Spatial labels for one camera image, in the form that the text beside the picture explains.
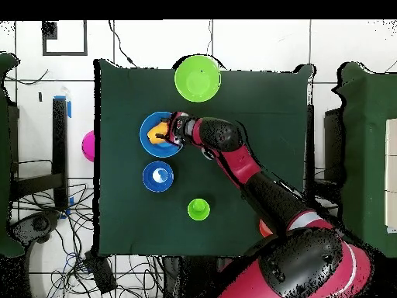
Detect large light blue bowl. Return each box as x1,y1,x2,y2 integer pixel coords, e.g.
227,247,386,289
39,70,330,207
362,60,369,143
139,110,184,158

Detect orange cup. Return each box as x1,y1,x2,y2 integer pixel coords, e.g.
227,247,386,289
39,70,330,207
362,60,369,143
147,121,171,145

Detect black square frame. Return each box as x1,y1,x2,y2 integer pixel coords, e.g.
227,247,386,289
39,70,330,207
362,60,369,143
42,20,88,57

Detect floor cable tangle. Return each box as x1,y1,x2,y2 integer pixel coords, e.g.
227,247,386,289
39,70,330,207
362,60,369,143
46,182,164,298

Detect neighbouring green table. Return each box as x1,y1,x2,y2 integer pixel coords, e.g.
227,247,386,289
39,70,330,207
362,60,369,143
331,61,397,258
0,51,26,258

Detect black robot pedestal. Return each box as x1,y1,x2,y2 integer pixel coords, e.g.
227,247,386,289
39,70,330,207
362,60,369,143
161,255,236,298

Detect black metal stand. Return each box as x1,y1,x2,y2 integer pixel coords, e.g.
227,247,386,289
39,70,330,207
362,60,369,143
9,96,70,215

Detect black power strip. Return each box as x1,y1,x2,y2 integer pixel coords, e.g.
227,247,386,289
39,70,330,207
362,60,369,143
85,251,118,294

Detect large green bowl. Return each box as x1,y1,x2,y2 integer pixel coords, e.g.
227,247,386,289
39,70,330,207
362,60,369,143
174,54,222,103

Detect orange bowl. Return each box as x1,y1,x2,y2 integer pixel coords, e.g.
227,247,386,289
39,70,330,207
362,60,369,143
259,218,274,238

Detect magenta bowl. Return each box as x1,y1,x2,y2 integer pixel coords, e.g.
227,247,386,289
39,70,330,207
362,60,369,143
81,130,95,163

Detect dark green table cloth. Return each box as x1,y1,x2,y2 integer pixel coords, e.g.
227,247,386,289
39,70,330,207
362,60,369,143
93,58,314,260

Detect green cup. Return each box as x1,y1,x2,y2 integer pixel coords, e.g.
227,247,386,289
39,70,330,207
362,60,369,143
187,198,211,222

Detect white box stack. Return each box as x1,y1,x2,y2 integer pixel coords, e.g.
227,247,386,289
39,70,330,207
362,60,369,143
385,118,397,234

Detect black cable with plug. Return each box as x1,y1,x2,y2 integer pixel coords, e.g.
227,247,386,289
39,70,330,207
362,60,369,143
108,20,138,68

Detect small dark blue bowl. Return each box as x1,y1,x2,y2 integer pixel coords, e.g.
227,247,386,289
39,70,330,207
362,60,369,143
142,160,175,193

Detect black pedestal leg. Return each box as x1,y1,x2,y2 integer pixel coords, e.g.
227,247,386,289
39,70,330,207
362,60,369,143
9,210,60,246

